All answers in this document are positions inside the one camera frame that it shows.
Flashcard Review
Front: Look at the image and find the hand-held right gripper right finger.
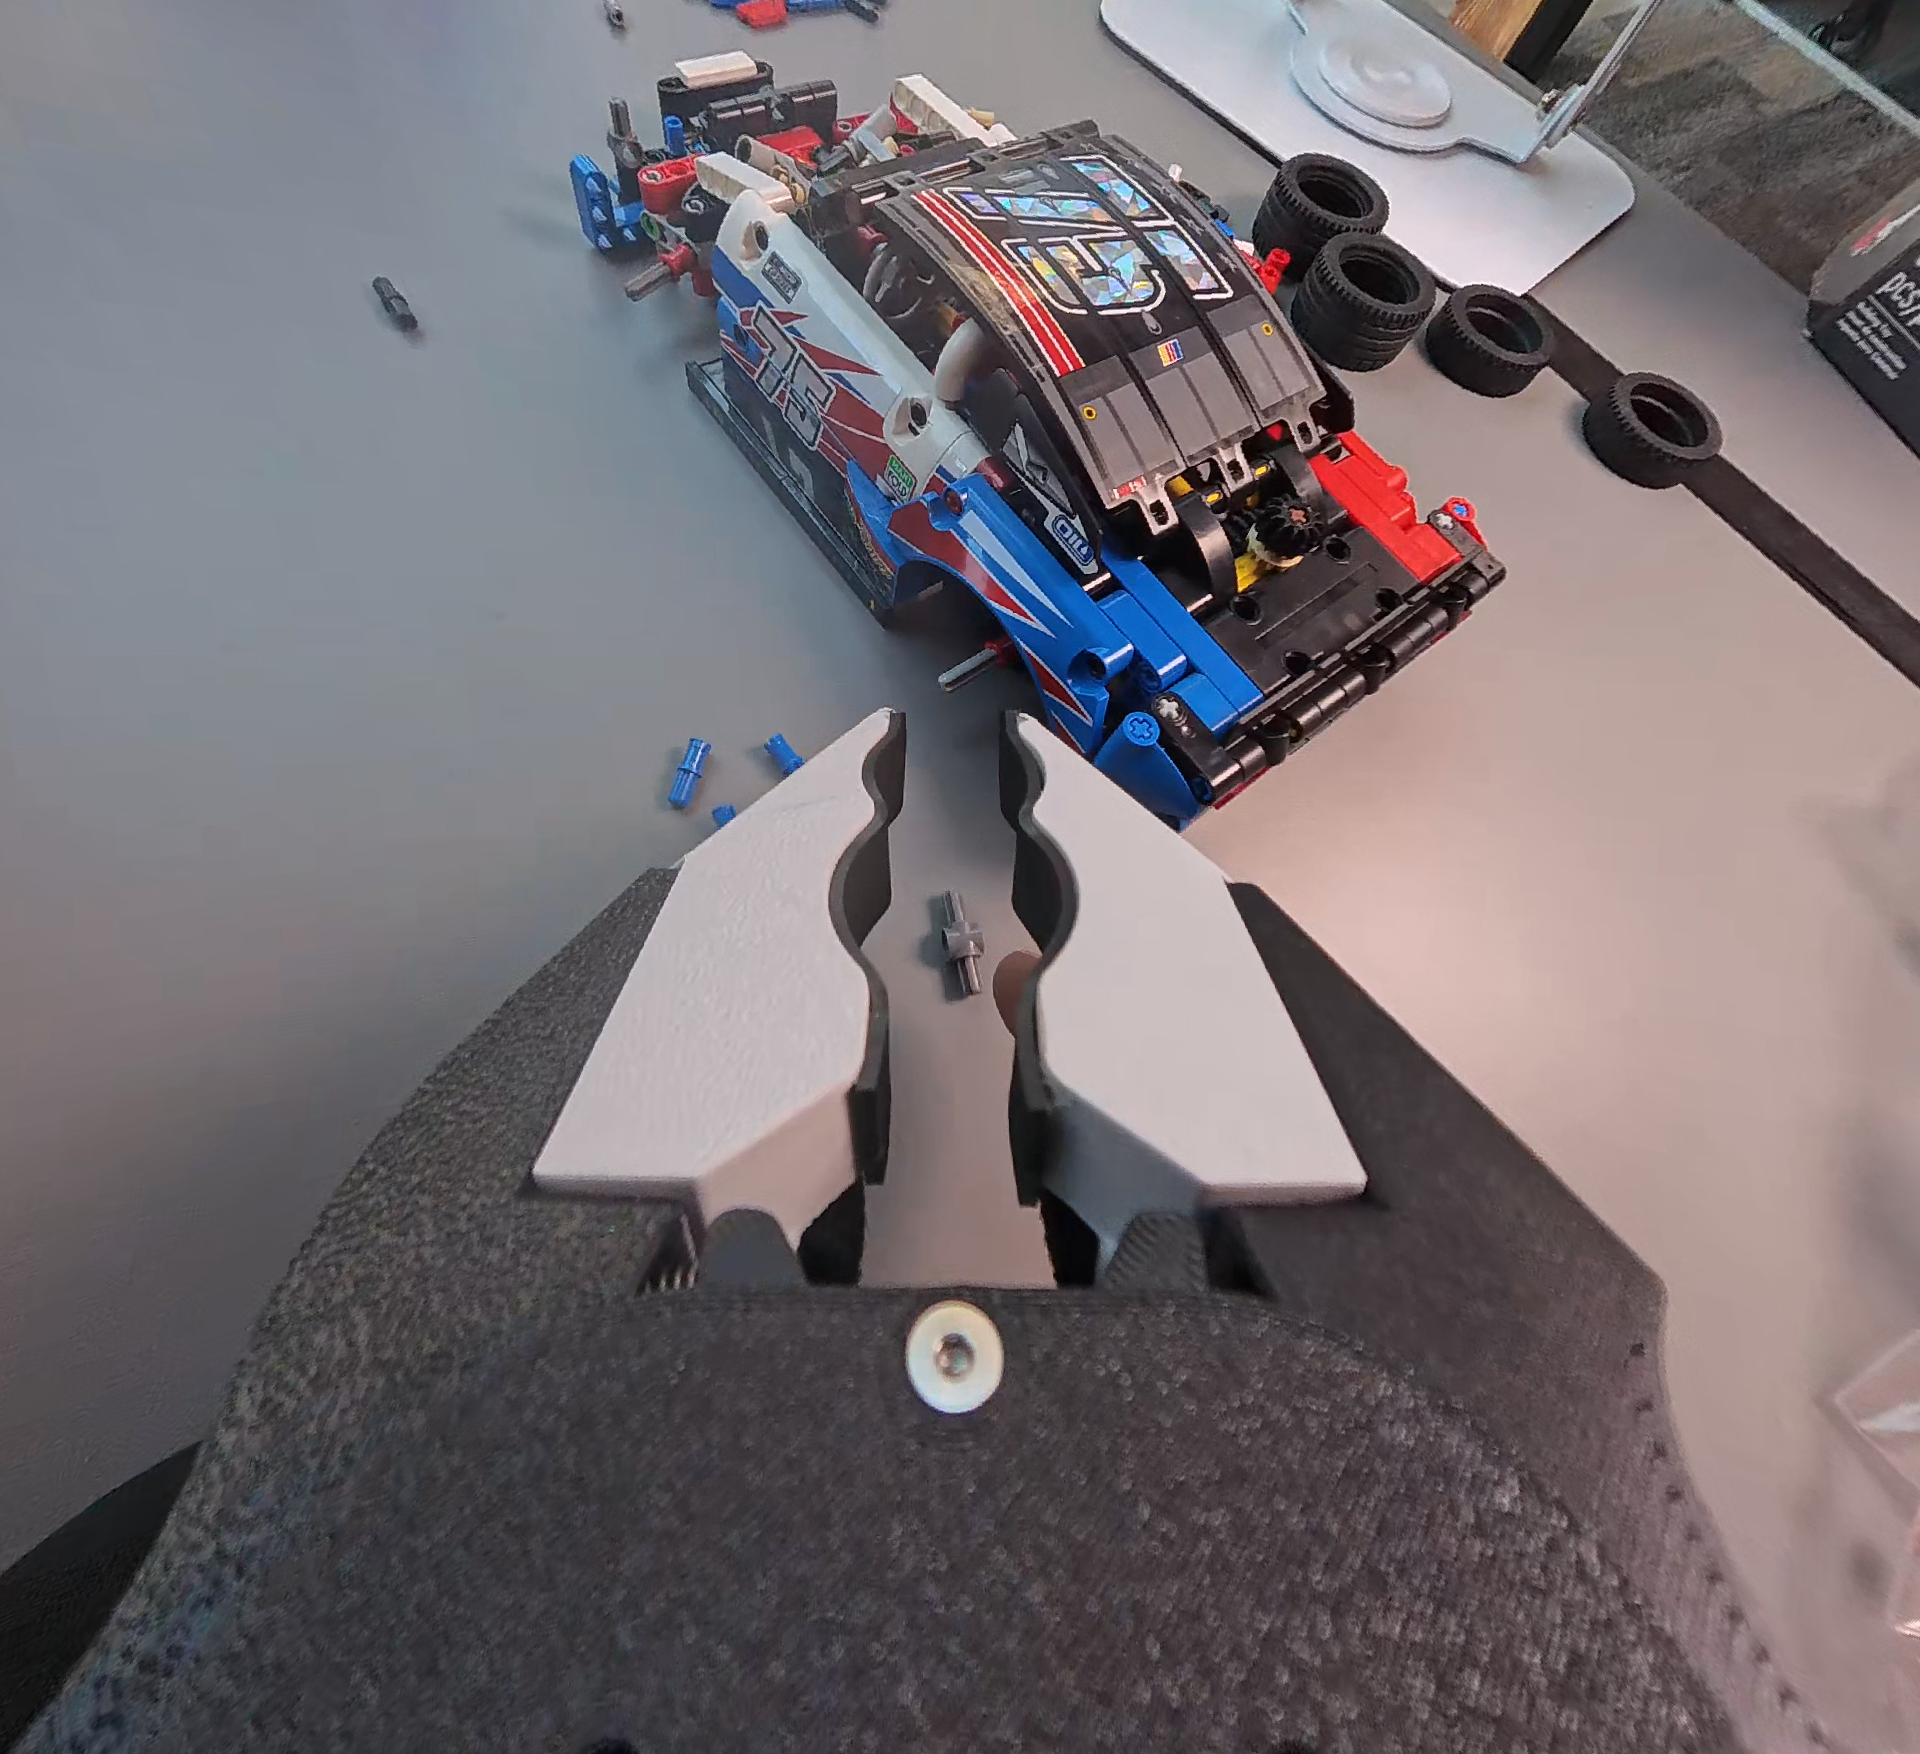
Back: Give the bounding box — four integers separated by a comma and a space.
1003, 708, 1370, 1283

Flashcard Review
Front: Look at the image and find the clear plastic bag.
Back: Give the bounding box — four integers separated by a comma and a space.
1814, 1335, 1920, 1635

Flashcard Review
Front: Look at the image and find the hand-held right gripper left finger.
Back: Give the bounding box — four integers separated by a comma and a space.
532, 708, 912, 1283

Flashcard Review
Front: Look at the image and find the grey desk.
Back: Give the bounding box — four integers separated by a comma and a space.
0, 0, 1920, 1754

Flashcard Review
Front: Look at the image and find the white monitor stand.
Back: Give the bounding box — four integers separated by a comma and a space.
1100, 0, 1772, 293

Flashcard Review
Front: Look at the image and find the black product box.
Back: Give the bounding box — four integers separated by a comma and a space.
1806, 201, 1920, 414

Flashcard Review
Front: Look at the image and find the toy race car model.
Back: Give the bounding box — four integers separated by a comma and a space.
570, 51, 1509, 833

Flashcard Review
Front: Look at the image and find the black rubber tyre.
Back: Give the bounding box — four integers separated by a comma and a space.
1580, 370, 1722, 488
1425, 284, 1554, 398
1292, 232, 1437, 370
1252, 153, 1390, 271

